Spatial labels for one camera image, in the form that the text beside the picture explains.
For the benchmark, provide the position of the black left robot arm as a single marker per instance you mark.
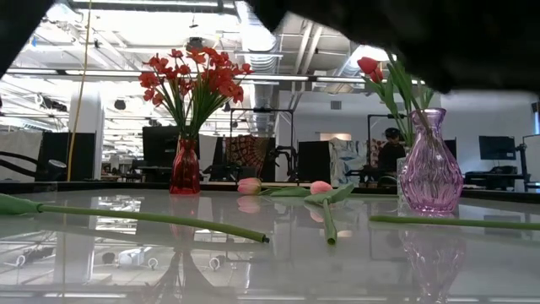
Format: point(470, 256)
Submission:
point(12, 21)

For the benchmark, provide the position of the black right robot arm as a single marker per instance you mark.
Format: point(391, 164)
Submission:
point(422, 34)

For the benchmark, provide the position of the red glass vase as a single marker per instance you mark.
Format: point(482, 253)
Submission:
point(185, 173)

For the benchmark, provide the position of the purple ribbed glass vase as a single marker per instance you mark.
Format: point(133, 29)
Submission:
point(430, 173)

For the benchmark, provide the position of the mandala pattern tapestry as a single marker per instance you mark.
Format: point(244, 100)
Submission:
point(249, 150)

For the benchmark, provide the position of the white blue draped cloth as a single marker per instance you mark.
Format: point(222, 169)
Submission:
point(346, 160)

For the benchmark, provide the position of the red floral cloth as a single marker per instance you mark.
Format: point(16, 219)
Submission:
point(373, 154)

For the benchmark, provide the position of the black computer monitor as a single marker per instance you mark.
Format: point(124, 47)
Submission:
point(158, 148)

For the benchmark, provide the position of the person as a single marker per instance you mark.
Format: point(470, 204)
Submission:
point(392, 152)

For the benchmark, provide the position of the wide black partition panel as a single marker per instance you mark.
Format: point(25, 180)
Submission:
point(80, 156)

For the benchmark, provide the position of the black chair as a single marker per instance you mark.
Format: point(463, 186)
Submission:
point(57, 169)

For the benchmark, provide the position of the black machine on desk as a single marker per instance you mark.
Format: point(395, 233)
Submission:
point(498, 175)

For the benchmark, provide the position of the white screen panel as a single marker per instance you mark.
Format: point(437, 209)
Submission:
point(532, 156)

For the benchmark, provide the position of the black metal frame stand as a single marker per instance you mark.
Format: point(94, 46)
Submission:
point(261, 110)

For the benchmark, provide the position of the silver ventilation duct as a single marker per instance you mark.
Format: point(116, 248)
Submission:
point(261, 55)

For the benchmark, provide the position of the black aluminium table frame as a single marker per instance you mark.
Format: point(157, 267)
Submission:
point(63, 186)

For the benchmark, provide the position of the dark wall monitor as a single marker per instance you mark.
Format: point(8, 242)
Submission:
point(497, 148)

